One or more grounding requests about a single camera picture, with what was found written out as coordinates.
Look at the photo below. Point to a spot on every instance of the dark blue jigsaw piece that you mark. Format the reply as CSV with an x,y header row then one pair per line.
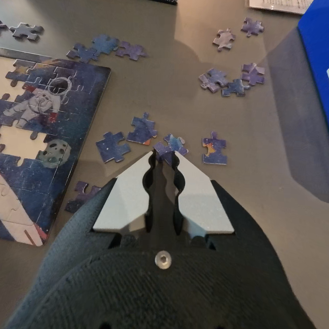
x,y
141,129
111,149

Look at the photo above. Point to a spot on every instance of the star print jigsaw piece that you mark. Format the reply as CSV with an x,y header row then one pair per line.
x,y
216,151

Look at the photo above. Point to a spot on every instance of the space jigsaw puzzle board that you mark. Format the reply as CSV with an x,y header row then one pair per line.
x,y
84,84

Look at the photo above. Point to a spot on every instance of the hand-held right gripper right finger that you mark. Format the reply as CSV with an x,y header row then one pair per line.
x,y
203,205

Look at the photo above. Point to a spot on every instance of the blue box with tag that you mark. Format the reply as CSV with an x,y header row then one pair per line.
x,y
316,51

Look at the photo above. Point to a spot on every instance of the blue pale-patch jigsaw piece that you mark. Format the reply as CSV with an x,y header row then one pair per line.
x,y
164,151

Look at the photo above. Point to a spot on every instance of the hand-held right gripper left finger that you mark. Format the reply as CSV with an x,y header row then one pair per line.
x,y
120,205

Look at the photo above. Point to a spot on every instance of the row of puzzle pieces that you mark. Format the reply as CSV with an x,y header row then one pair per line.
x,y
102,45

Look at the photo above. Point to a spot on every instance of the laminated instruction sheet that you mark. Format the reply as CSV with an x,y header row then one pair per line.
x,y
277,5

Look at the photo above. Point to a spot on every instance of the purple orange jigsaw piece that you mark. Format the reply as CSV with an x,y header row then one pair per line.
x,y
82,192

